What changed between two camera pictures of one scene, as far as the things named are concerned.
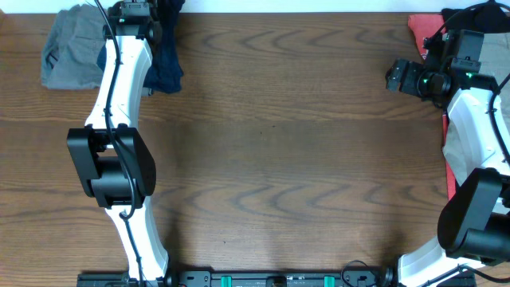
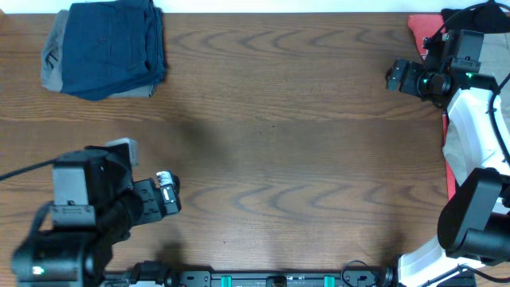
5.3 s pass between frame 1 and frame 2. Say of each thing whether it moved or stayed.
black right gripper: stayed
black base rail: stayed
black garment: stayed
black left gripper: moved
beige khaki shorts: stayed
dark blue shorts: moved
